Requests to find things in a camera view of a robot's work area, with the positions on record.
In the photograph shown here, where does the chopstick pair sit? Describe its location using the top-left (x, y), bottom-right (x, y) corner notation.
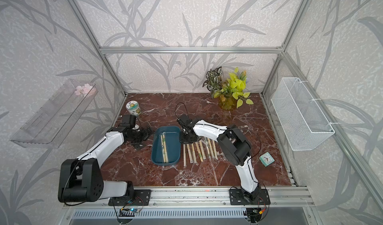
top-left (199, 140), bottom-right (206, 160)
top-left (191, 144), bottom-right (197, 164)
top-left (211, 140), bottom-right (218, 160)
top-left (207, 138), bottom-right (215, 159)
top-left (195, 142), bottom-right (203, 163)

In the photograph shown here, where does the white wire mesh basket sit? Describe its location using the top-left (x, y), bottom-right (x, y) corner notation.
top-left (271, 77), bottom-right (335, 151)

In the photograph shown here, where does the aluminium front rail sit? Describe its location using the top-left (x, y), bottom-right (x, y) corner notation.
top-left (62, 186), bottom-right (315, 210)

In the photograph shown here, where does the teal storage box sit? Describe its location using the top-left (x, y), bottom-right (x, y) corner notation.
top-left (151, 126), bottom-right (181, 166)

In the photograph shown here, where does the clear acrylic wall shelf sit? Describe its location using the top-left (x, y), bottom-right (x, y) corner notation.
top-left (10, 79), bottom-right (98, 149)

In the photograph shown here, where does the small printed tin can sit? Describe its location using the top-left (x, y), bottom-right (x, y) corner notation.
top-left (126, 100), bottom-right (141, 117)

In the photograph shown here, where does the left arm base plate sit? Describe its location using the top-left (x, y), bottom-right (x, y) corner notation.
top-left (108, 189), bottom-right (151, 207)

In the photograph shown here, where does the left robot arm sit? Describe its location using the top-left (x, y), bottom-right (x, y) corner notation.
top-left (58, 126), bottom-right (153, 205)

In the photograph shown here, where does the small teal alarm clock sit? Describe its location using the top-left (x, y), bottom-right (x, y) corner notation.
top-left (259, 152), bottom-right (275, 167)

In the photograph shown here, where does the pink flower decoration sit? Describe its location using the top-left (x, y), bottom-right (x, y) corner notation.
top-left (74, 83), bottom-right (97, 97)

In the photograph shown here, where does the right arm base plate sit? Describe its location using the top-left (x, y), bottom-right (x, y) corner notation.
top-left (229, 185), bottom-right (270, 206)

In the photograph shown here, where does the potted green plant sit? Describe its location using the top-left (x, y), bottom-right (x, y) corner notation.
top-left (202, 67), bottom-right (254, 111)

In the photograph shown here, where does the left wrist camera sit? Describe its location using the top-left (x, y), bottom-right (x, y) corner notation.
top-left (120, 114), bottom-right (137, 129)

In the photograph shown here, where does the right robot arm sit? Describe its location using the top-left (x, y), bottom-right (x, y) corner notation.
top-left (177, 114), bottom-right (260, 194)

